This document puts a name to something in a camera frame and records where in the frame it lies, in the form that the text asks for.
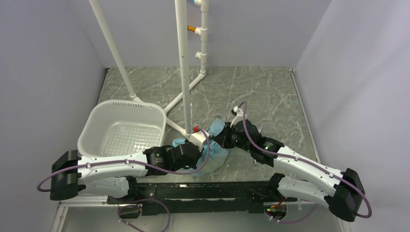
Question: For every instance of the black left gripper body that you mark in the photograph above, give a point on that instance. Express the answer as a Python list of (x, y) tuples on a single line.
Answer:
[(192, 164)]

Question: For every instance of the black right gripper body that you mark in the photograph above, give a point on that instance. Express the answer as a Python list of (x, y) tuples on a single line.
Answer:
[(231, 138)]

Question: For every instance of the light blue printed plastic bag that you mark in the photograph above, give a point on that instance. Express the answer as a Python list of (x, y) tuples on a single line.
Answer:
[(213, 156)]

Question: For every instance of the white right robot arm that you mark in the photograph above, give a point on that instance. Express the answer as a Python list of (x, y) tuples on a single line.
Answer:
[(342, 192)]

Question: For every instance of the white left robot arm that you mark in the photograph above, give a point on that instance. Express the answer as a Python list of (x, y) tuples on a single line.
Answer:
[(116, 176)]

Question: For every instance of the white plastic basket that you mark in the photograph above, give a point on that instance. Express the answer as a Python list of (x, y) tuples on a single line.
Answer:
[(119, 127)]

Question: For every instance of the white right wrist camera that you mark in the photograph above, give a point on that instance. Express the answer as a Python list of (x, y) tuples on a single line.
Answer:
[(238, 113)]

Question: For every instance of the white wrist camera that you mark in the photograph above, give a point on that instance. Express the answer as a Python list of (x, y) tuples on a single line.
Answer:
[(238, 113), (199, 137)]

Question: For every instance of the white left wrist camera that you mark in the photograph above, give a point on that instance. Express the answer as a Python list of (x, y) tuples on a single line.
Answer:
[(199, 137)]

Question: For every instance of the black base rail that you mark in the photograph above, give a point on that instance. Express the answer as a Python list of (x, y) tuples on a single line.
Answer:
[(205, 197)]

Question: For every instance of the white PVC pipe frame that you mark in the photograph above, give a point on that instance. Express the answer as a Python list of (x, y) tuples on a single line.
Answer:
[(182, 39)]

